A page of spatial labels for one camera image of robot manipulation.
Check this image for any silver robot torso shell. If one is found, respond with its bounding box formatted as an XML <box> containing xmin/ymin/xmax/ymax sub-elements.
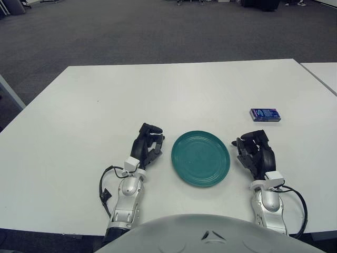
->
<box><xmin>94</xmin><ymin>213</ymin><xmax>327</xmax><ymax>253</ymax></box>

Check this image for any dark background furniture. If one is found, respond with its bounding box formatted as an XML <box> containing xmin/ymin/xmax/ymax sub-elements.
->
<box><xmin>242</xmin><ymin>0</ymin><xmax>281</xmax><ymax>12</ymax></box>

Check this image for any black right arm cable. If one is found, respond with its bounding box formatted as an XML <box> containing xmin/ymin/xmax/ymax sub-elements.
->
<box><xmin>273</xmin><ymin>184</ymin><xmax>308</xmax><ymax>239</ymax></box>

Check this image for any teal green round plate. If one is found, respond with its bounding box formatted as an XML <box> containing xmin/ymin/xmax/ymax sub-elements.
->
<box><xmin>171</xmin><ymin>129</ymin><xmax>231</xmax><ymax>188</ymax></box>

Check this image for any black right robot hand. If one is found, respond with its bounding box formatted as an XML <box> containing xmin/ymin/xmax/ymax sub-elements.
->
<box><xmin>231</xmin><ymin>130</ymin><xmax>276</xmax><ymax>181</ymax></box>

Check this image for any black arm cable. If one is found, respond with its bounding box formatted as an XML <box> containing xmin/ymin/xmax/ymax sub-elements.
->
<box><xmin>273</xmin><ymin>184</ymin><xmax>308</xmax><ymax>239</ymax></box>
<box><xmin>99</xmin><ymin>165</ymin><xmax>127</xmax><ymax>218</ymax></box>

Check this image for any adjacent white table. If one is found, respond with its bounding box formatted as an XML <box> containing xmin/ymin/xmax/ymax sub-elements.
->
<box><xmin>300</xmin><ymin>62</ymin><xmax>337</xmax><ymax>97</ymax></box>

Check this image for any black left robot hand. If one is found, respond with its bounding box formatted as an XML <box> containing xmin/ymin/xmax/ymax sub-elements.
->
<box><xmin>131</xmin><ymin>122</ymin><xmax>166</xmax><ymax>169</ymax></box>

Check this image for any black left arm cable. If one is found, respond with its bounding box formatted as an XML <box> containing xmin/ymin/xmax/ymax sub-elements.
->
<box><xmin>99</xmin><ymin>165</ymin><xmax>127</xmax><ymax>218</ymax></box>

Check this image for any blue gum box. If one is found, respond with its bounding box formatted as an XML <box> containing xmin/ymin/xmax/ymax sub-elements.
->
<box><xmin>249</xmin><ymin>107</ymin><xmax>282</xmax><ymax>122</ymax></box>

